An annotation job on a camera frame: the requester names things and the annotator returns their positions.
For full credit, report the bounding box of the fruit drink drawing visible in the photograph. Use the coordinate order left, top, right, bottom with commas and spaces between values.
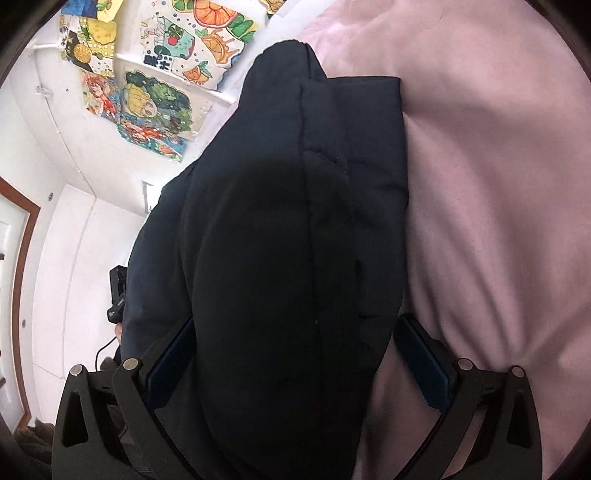
139, 1, 259, 91

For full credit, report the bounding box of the pineapple planet drawing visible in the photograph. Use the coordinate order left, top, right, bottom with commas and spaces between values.
58, 14, 117, 78

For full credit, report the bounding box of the black cable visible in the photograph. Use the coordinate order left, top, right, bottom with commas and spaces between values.
94, 335, 119, 372

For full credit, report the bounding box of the pink duvet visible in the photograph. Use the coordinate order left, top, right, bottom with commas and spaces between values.
301, 1, 590, 476

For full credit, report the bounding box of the left hand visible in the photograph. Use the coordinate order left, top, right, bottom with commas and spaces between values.
114, 322, 123, 343

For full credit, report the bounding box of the black padded jacket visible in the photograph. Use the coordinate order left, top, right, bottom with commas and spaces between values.
121, 41, 409, 479

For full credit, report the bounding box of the anime girl blond drawing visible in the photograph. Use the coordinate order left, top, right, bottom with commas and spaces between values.
121, 70, 212, 141

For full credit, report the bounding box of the red haired girl fish drawing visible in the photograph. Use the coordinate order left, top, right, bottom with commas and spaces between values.
81, 70, 192, 162

